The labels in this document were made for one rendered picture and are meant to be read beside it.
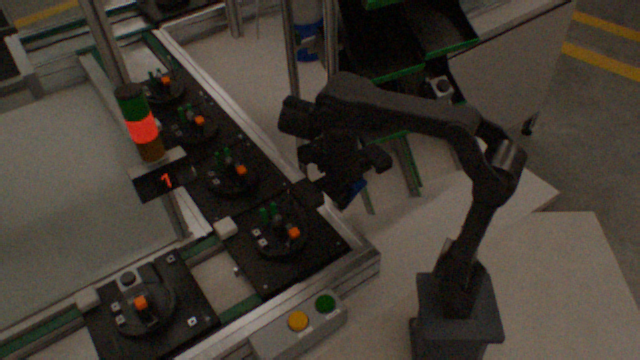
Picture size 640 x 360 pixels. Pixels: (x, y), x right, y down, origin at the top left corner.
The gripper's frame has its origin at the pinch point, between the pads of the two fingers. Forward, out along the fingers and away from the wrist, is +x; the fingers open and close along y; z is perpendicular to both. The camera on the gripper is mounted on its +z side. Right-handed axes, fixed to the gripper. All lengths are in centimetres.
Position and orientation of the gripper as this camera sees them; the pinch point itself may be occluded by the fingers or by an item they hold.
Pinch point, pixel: (342, 195)
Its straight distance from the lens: 91.3
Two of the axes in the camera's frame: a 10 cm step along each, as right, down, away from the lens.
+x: 0.5, 7.0, 7.2
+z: -5.6, -5.7, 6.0
